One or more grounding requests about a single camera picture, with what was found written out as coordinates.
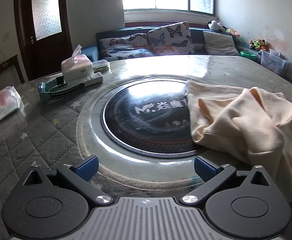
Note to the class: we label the black round induction cooktop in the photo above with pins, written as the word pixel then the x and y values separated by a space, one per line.
pixel 146 120

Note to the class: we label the cream long-sleeve garment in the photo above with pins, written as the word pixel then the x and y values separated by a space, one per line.
pixel 248 120

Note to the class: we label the teal and black tool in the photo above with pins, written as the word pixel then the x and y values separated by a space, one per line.
pixel 44 92

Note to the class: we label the blue stool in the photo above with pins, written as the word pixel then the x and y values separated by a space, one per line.
pixel 89 52

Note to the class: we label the wooden side table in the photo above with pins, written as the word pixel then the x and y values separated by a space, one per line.
pixel 8 65

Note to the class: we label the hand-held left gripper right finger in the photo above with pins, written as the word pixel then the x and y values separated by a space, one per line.
pixel 203 167

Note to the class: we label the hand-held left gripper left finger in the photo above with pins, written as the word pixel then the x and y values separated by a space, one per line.
pixel 87 167

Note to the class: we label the panda plush toy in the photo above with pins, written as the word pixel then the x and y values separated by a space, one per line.
pixel 214 25

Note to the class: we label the white remote control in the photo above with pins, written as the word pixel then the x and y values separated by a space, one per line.
pixel 93 78

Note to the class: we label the green bowl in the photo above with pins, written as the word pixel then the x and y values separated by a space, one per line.
pixel 247 54

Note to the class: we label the clear plastic storage box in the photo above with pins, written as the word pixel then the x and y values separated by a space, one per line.
pixel 273 62

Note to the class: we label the soft tissue pack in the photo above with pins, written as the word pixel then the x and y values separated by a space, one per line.
pixel 1 105

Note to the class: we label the dark blue sofa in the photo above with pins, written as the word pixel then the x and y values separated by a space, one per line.
pixel 198 35

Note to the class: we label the colourful plush toy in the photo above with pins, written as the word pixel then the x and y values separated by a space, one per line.
pixel 230 31

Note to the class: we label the brown and green plush toy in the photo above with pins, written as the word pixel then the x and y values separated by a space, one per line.
pixel 258 44

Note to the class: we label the grey pillow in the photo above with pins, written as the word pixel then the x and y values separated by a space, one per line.
pixel 220 43

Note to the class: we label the white tissue box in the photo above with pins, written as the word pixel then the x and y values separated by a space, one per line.
pixel 77 70

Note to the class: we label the dark wooden door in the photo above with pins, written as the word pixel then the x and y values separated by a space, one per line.
pixel 26 17

